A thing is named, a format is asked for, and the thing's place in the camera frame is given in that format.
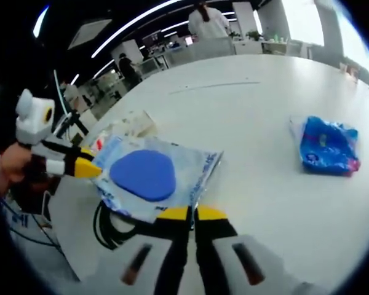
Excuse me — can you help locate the black tripod stand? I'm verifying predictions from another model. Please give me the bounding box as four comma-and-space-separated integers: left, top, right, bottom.
50, 109, 90, 145

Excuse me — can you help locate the black cable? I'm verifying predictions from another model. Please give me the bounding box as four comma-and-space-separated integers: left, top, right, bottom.
93, 201, 156, 250

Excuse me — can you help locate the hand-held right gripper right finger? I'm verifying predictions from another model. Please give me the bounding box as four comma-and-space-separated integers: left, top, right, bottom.
193, 204, 310, 295

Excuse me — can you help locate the person's left hand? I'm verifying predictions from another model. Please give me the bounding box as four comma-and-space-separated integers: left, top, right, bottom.
0, 143, 33, 197

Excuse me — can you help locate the white paper cup green print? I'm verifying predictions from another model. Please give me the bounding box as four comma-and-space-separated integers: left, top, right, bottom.
109, 109, 158, 140

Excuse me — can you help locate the small pink white box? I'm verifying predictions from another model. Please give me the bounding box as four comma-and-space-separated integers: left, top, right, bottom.
339, 62, 360, 81

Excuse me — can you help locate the blue tissue packet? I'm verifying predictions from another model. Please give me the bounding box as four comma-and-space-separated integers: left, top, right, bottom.
288, 115, 361, 178

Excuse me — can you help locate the ceiling air vent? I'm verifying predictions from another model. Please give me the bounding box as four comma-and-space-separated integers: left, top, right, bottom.
68, 18, 113, 50

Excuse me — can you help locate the clear bag with blue pad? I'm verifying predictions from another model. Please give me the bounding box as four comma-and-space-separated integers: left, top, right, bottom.
91, 134, 224, 222

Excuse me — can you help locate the long curved ceiling light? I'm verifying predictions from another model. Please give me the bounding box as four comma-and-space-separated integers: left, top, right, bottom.
91, 0, 185, 58

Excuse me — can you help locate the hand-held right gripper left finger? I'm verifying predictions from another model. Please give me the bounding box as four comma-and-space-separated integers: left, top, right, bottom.
79, 205, 194, 295

